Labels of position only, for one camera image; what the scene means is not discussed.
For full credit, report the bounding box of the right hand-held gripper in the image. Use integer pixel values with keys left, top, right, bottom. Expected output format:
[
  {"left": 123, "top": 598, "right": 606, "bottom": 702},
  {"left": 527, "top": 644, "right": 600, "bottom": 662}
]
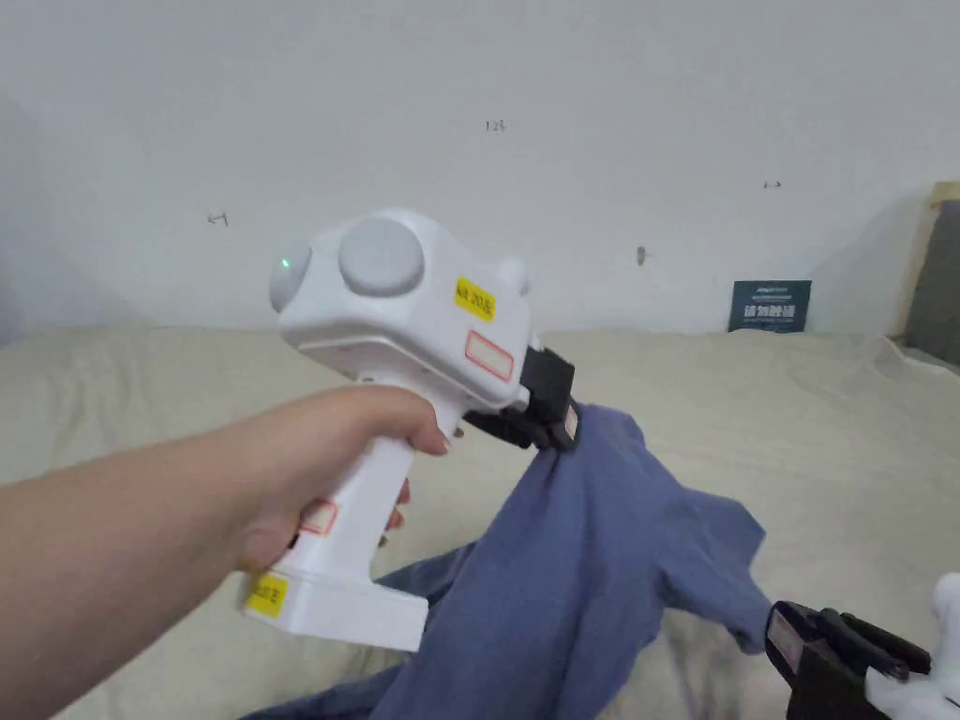
[{"left": 763, "top": 572, "right": 960, "bottom": 720}]

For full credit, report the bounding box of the bed with beige sheet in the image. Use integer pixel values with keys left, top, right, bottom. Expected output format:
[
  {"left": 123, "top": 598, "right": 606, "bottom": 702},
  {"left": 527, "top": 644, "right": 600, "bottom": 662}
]
[{"left": 0, "top": 323, "right": 960, "bottom": 720}]

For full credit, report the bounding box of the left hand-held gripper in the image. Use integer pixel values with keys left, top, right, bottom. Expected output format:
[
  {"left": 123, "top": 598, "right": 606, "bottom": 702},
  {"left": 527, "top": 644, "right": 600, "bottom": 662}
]
[{"left": 239, "top": 207, "right": 581, "bottom": 653}]

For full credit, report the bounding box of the blue shirt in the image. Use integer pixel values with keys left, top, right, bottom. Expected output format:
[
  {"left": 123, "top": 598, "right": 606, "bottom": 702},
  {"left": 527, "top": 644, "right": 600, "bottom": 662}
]
[{"left": 241, "top": 403, "right": 775, "bottom": 720}]

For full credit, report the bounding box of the grey padded headboard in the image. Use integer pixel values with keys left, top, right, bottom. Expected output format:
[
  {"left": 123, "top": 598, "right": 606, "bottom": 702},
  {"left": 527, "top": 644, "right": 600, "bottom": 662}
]
[{"left": 889, "top": 179, "right": 960, "bottom": 370}]

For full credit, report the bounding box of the person's left hand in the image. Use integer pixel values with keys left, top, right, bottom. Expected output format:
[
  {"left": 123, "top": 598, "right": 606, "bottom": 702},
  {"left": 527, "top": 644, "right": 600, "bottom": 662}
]
[{"left": 238, "top": 384, "right": 467, "bottom": 580}]

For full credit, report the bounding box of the person's left forearm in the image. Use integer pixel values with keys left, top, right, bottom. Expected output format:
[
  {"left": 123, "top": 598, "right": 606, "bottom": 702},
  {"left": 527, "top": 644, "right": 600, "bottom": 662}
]
[{"left": 0, "top": 408, "right": 308, "bottom": 720}]

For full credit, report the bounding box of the dark blue card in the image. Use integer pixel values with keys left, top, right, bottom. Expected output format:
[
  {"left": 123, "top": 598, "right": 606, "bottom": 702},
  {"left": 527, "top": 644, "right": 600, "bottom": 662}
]
[{"left": 727, "top": 278, "right": 815, "bottom": 335}]

